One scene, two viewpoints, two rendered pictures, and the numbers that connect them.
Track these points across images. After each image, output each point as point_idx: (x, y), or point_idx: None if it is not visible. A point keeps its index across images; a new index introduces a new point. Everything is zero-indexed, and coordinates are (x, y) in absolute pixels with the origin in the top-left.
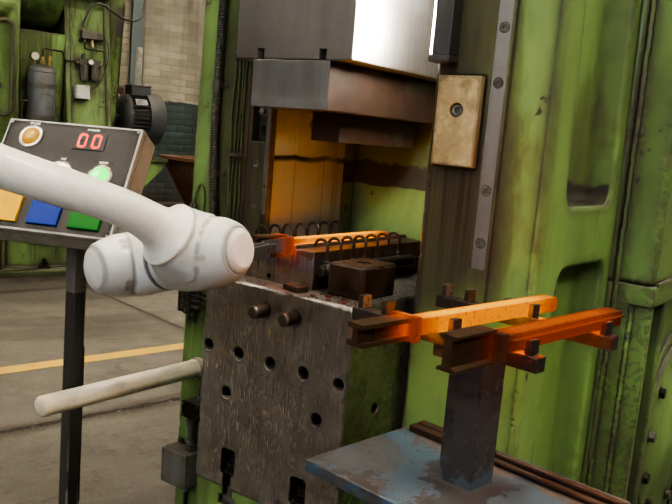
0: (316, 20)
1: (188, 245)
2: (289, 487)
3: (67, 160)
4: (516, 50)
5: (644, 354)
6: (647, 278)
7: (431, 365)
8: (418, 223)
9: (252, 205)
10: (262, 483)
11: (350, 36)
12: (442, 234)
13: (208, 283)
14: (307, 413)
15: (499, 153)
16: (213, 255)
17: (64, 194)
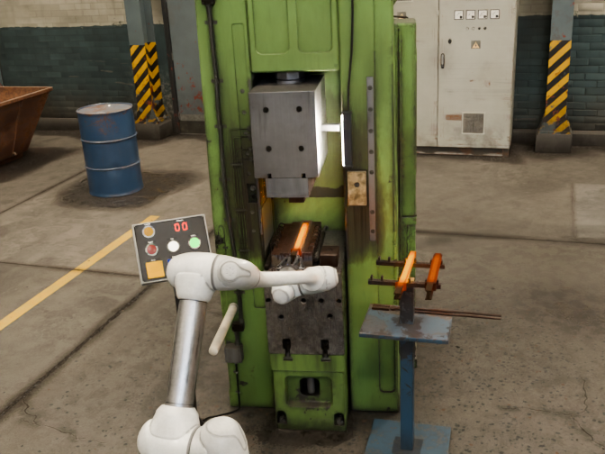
0: (298, 162)
1: (324, 281)
2: (320, 343)
3: (174, 239)
4: (376, 159)
5: (415, 242)
6: (412, 213)
7: (358, 279)
8: (312, 212)
9: (253, 231)
10: (306, 346)
11: (316, 168)
12: (356, 230)
13: (328, 290)
14: (325, 314)
15: (375, 197)
16: (332, 282)
17: (293, 281)
